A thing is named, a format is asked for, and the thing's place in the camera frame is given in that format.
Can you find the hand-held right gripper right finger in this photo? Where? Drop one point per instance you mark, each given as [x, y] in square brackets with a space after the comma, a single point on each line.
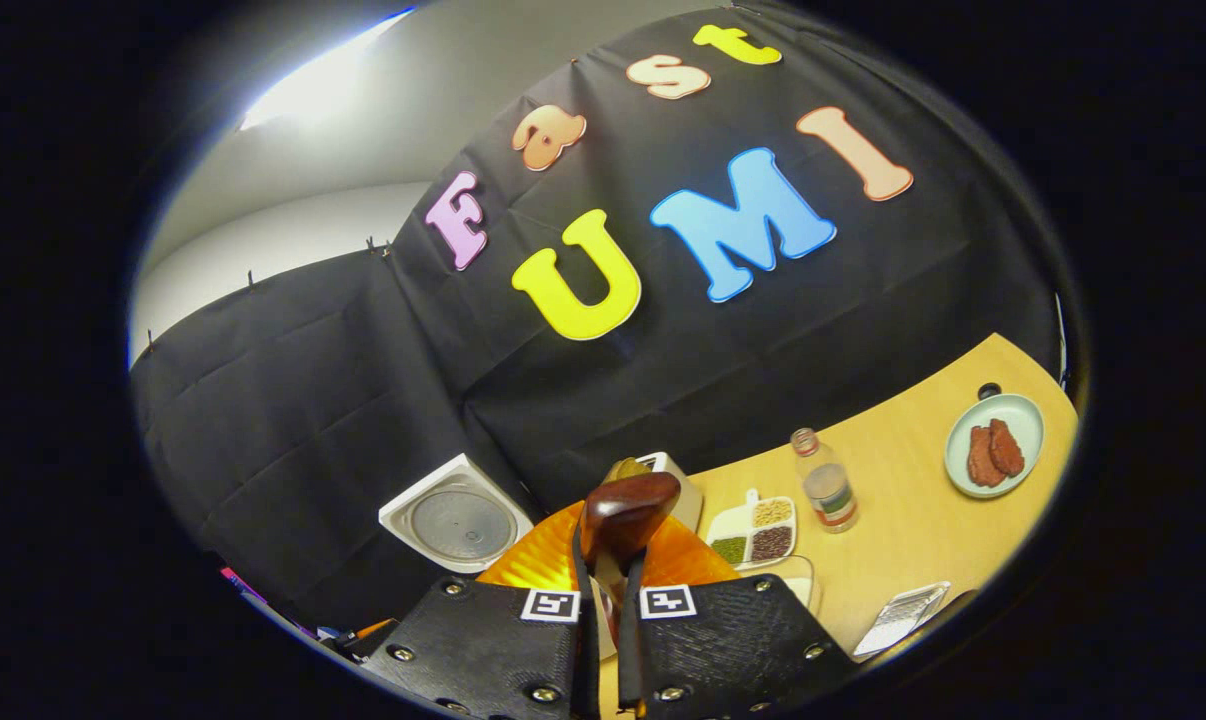
[733, 650]

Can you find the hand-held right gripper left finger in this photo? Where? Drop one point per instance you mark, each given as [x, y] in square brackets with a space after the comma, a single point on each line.
[483, 650]

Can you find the glass bowl of rice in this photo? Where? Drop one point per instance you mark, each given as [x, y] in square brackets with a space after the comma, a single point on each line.
[798, 580]

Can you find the white rice cooker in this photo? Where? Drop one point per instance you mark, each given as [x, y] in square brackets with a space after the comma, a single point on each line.
[458, 520]

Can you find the brown wooden spoon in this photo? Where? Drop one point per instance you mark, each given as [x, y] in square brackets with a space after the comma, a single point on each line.
[628, 505]

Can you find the white divided grain dish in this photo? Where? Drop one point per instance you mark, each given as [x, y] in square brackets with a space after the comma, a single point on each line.
[753, 530]

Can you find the white toaster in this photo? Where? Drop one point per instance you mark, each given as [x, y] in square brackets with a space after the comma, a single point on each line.
[685, 495]

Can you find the clear plastic bottle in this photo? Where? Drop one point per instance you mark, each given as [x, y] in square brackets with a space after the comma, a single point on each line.
[828, 490]

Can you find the brown bread slice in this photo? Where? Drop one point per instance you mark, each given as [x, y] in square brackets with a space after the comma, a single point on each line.
[625, 468]

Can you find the black backdrop cloth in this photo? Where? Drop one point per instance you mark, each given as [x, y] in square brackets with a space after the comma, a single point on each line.
[663, 380]

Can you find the red meat slice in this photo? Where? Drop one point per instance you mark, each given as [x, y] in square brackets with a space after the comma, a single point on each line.
[1008, 448]
[981, 458]

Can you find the black table grommet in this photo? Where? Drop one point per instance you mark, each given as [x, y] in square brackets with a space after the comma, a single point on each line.
[989, 391]

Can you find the pale green plate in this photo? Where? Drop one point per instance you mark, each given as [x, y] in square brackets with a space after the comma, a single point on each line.
[1028, 420]

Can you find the large ceiling light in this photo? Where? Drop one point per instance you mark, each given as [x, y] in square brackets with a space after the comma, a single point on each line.
[313, 80]

